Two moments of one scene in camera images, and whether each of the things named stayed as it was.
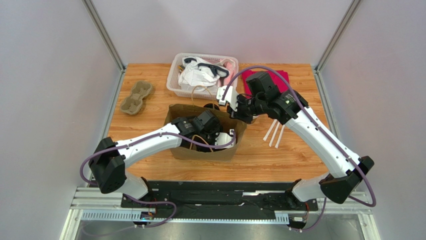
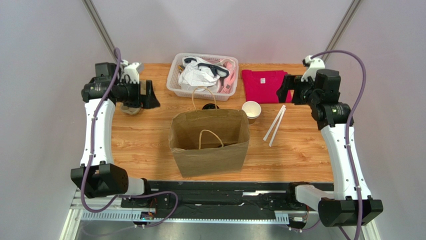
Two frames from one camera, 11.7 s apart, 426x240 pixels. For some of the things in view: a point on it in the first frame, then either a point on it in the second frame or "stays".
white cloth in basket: x=193 y=78 stays
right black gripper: x=242 y=108 -> x=296 y=89
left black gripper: x=217 y=128 -> x=150 y=101
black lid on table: x=210 y=105 stays
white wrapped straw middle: x=275 y=131 stays
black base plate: x=218 y=196 stays
